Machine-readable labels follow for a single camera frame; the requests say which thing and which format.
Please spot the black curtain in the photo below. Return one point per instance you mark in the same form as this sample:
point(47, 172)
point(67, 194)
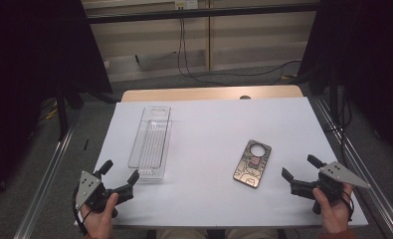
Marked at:
point(25, 66)
point(366, 66)

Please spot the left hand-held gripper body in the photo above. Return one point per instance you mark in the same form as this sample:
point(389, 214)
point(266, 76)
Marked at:
point(90, 191)

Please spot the white table cover sheet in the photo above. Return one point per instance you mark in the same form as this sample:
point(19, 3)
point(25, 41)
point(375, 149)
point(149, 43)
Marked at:
point(210, 199)

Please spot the wooden table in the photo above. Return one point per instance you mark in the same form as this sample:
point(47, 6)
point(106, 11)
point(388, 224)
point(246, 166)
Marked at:
point(200, 93)

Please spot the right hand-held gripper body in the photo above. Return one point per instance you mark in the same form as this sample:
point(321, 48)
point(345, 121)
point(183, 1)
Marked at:
point(330, 181)

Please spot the white wall socket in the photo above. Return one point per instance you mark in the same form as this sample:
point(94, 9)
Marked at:
point(186, 4)

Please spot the black horizontal bar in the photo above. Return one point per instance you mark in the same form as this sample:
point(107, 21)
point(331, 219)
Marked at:
point(200, 13)

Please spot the person's right hand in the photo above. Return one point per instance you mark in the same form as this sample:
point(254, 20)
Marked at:
point(333, 212)

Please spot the metal floor rail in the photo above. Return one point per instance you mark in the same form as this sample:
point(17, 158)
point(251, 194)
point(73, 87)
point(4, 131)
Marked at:
point(44, 186)
point(366, 166)

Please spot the small black floor object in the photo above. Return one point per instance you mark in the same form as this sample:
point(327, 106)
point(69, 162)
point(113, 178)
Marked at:
point(86, 144)

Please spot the patterned phone case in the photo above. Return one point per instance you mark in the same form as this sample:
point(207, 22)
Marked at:
point(252, 164)

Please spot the clear plastic tray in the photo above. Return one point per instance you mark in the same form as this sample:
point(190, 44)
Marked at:
point(151, 142)

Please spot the person's left hand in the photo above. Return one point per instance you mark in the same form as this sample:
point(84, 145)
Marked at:
point(99, 220)

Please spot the black stand leg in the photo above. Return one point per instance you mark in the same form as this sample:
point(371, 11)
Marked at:
point(62, 113)

